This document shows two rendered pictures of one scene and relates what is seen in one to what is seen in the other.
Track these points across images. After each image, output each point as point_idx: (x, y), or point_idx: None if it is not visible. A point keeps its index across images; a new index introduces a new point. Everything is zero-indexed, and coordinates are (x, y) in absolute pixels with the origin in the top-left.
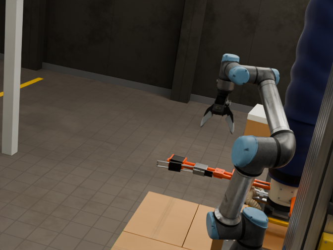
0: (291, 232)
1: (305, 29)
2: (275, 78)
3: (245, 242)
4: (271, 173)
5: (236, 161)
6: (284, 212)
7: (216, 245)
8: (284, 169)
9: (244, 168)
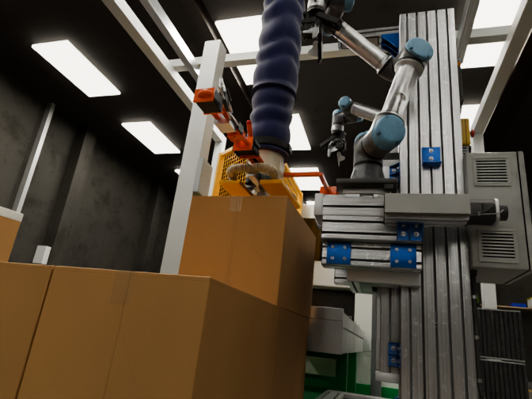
0: (435, 128)
1: (286, 17)
2: None
3: (381, 162)
4: (274, 142)
5: (427, 54)
6: None
7: (287, 214)
8: (286, 138)
9: (424, 64)
